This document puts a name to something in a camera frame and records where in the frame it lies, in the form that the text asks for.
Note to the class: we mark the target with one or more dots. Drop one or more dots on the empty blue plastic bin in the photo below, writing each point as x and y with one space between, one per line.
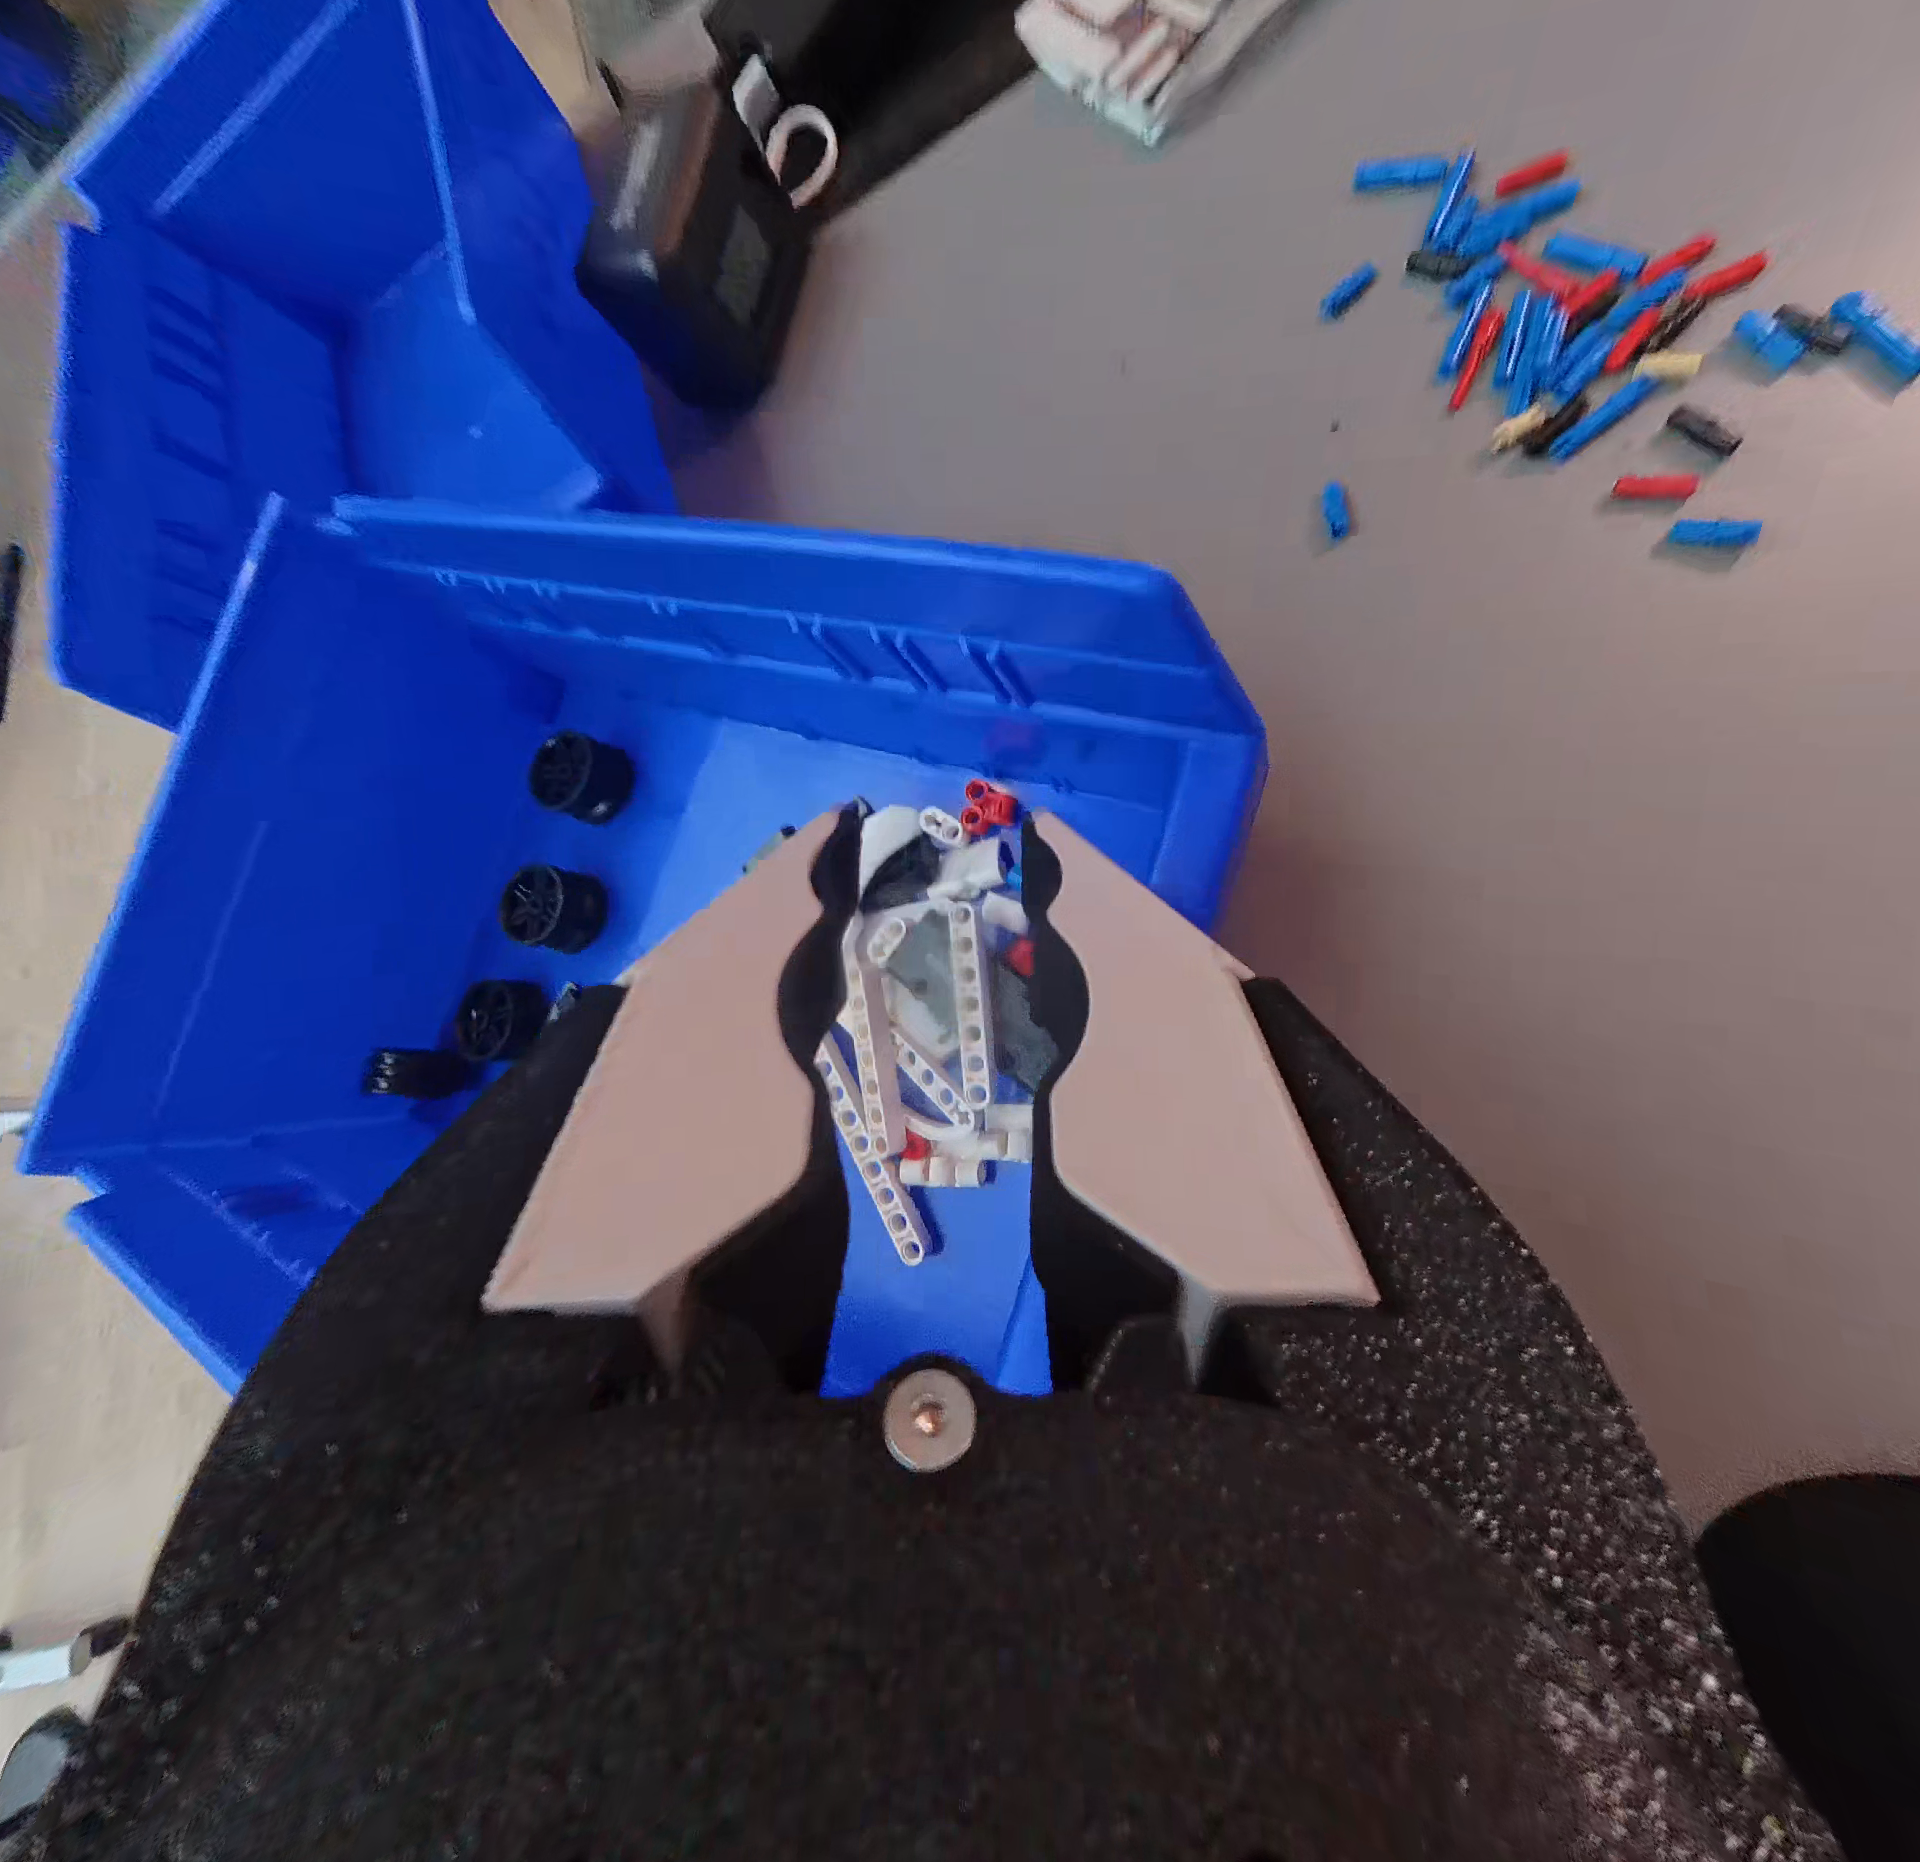
301 316

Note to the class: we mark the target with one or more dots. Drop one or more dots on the blue plastic bin with parts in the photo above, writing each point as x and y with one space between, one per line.
374 783

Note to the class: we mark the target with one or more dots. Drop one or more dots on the black bag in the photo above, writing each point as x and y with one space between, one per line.
901 47

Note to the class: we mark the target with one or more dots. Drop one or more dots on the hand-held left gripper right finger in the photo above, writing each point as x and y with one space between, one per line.
1200 1143

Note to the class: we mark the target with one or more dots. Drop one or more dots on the office chair base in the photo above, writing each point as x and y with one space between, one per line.
44 1652

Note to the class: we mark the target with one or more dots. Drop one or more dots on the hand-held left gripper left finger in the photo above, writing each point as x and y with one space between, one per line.
645 1143

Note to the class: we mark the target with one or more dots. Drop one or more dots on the person's black pants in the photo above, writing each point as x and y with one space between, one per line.
1830 1666

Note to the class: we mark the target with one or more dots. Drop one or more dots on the pile of white toy beams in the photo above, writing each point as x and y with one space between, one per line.
915 992

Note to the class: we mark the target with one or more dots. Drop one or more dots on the pile of blue red pins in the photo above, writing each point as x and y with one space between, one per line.
1545 341

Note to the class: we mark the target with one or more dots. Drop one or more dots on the black electronic device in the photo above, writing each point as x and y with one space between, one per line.
720 272

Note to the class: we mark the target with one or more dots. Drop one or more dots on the small black toy connector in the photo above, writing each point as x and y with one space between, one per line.
405 1072

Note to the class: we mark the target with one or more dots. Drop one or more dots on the black toy wheel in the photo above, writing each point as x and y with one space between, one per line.
502 1019
552 905
581 776

